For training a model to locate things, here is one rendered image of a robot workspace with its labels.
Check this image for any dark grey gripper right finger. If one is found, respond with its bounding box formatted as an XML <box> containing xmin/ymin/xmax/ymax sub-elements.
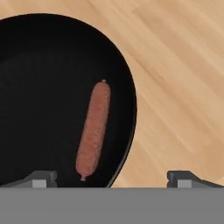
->
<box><xmin>166</xmin><ymin>171</ymin><xmax>224</xmax><ymax>189</ymax></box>

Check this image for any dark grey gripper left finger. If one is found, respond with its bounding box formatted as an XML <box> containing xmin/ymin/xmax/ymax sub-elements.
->
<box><xmin>2</xmin><ymin>171</ymin><xmax>58</xmax><ymax>189</ymax></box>

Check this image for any reddish brown sausage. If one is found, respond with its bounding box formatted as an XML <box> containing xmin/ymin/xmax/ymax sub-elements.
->
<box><xmin>74</xmin><ymin>79</ymin><xmax>112</xmax><ymax>182</ymax></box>

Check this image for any black round bowl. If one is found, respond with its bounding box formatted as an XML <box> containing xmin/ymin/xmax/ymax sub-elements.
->
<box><xmin>0</xmin><ymin>12</ymin><xmax>138</xmax><ymax>189</ymax></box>

